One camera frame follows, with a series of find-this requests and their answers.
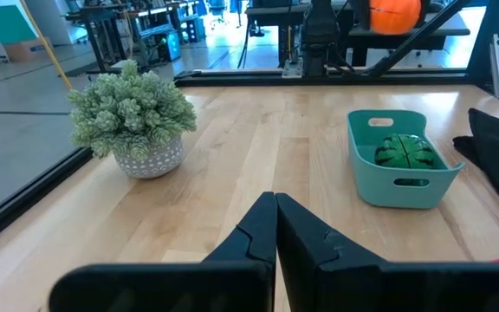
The teal panel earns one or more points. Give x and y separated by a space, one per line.
9 21

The brown cardboard box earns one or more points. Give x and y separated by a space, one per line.
26 50

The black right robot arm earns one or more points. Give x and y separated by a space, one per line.
319 30

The teal plastic bin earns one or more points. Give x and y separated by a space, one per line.
384 190

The green striped watermelon toy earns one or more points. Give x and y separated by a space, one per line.
405 151

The green succulent in white pot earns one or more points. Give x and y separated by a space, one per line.
132 112

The orange toy fruit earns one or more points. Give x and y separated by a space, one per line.
394 15

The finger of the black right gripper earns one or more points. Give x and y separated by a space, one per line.
425 8
361 13

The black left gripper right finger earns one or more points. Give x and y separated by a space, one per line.
340 281

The computer tower with blue glow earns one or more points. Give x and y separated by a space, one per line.
169 43

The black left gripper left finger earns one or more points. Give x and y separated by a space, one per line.
232 286

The black metal table frame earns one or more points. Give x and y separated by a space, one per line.
232 78

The light metal mounting plate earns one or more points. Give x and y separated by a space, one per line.
293 69

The black workbench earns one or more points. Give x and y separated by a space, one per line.
98 17

